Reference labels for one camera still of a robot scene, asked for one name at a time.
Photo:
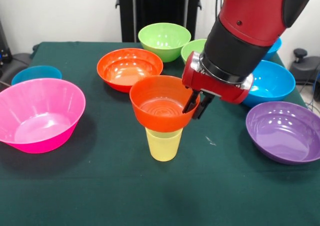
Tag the large pink bowl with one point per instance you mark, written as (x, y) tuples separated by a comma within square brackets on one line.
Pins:
[(37, 115)]

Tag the dark green tablecloth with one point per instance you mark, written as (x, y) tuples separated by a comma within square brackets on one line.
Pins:
[(160, 186)]

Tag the black stand with knob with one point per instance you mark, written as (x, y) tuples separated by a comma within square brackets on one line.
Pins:
[(307, 65)]

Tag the purple bowl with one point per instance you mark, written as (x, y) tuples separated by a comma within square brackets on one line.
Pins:
[(282, 133)]

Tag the large orange-red bowl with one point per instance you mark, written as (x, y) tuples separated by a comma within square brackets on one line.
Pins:
[(125, 68)]

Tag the large blue bowl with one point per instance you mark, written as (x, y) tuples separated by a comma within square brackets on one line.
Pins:
[(273, 49), (272, 83)]

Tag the small blue bowl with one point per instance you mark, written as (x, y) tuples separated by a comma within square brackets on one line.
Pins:
[(35, 73)]

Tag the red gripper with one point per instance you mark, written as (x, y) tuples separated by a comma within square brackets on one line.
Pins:
[(207, 85)]

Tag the black equipment box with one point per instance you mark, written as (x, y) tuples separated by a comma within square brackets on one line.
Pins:
[(3, 53)]

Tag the small orange bowl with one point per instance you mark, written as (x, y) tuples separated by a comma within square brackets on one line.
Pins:
[(160, 120)]

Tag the green bowl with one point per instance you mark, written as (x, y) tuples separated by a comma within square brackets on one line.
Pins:
[(162, 40), (192, 50)]

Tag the yellow plastic cup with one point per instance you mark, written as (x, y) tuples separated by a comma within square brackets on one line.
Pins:
[(162, 148)]

